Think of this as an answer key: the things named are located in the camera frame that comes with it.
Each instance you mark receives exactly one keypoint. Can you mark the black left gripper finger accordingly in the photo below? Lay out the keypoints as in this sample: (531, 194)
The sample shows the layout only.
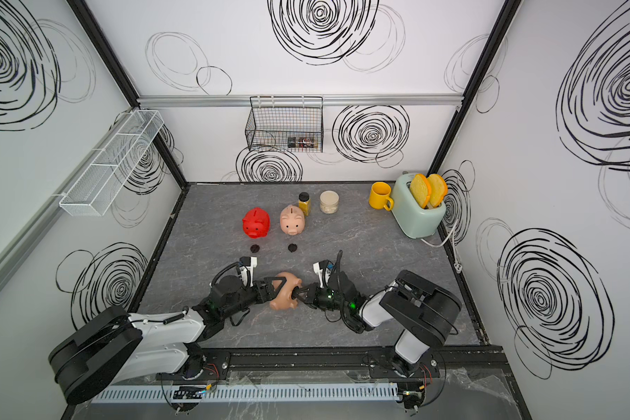
(273, 296)
(275, 283)

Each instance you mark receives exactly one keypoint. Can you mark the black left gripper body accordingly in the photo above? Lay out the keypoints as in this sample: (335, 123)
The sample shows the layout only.
(249, 297)

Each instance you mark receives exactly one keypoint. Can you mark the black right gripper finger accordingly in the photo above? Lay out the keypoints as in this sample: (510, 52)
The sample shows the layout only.
(308, 290)
(307, 300)

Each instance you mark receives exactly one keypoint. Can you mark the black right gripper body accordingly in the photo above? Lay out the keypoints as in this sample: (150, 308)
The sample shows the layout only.
(325, 299)

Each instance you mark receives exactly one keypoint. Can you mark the dark pink piggy bank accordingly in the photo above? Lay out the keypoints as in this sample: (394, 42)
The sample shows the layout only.
(288, 301)

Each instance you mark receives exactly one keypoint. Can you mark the light pink piggy bank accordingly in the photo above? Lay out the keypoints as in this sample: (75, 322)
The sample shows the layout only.
(292, 220)

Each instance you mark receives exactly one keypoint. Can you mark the red piggy bank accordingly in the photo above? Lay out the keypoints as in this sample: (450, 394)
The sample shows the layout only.
(256, 223)

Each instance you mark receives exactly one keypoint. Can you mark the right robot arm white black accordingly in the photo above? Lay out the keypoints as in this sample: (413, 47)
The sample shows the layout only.
(425, 311)

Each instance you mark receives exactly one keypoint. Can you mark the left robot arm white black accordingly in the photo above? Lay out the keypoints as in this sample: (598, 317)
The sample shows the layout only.
(115, 345)

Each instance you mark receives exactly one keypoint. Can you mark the yellow spice jar black lid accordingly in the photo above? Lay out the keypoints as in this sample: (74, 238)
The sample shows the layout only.
(305, 203)

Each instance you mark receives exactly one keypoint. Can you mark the yellow mug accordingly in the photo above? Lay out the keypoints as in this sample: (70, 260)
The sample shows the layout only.
(379, 197)

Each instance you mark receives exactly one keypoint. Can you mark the mint green toaster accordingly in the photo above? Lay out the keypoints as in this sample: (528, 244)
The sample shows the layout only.
(415, 222)

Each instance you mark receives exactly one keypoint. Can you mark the small items in basket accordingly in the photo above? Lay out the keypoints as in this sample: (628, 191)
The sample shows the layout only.
(301, 143)

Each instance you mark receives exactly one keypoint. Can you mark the yellow toast slice left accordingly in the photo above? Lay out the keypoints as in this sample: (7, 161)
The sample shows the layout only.
(421, 190)

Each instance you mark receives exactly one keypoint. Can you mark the yellow toast slice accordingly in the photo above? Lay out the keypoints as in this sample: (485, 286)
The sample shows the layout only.
(439, 190)
(421, 190)

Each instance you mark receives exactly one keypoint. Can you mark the yellow toast slice right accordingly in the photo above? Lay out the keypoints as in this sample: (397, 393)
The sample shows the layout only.
(439, 190)

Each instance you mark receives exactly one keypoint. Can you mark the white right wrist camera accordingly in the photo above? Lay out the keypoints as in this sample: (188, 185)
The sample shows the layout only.
(323, 270)

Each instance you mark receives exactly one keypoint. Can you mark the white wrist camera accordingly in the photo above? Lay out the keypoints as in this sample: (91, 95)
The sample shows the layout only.
(323, 270)
(246, 270)

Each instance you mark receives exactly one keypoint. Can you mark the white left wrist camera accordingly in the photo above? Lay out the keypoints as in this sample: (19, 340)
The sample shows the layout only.
(246, 270)

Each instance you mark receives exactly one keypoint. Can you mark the white slotted cable duct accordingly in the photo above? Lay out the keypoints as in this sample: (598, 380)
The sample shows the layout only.
(316, 392)

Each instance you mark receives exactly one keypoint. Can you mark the black wire basket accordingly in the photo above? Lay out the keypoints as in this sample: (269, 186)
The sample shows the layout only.
(269, 128)

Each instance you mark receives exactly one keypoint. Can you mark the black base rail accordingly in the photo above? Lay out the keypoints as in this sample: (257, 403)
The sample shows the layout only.
(375, 362)

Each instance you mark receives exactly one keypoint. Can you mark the aluminium wall rail back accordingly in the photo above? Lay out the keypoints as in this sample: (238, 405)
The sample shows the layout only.
(299, 100)

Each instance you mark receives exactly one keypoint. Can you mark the aluminium wall rail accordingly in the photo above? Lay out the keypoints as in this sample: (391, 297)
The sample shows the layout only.
(29, 237)
(299, 100)

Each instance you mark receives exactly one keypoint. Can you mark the white wire shelf basket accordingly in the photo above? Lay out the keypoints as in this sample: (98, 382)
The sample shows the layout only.
(127, 161)

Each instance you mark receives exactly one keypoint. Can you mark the aluminium wall rail left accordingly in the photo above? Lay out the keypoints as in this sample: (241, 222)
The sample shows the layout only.
(29, 237)

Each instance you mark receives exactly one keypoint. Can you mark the black corner frame post left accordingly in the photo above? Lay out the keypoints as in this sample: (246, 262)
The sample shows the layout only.
(94, 32)

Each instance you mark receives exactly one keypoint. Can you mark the black corner frame post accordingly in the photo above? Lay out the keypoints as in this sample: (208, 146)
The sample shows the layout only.
(94, 32)
(484, 63)

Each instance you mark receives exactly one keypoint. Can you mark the black corner frame post right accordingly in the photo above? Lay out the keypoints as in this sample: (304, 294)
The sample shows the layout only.
(484, 63)

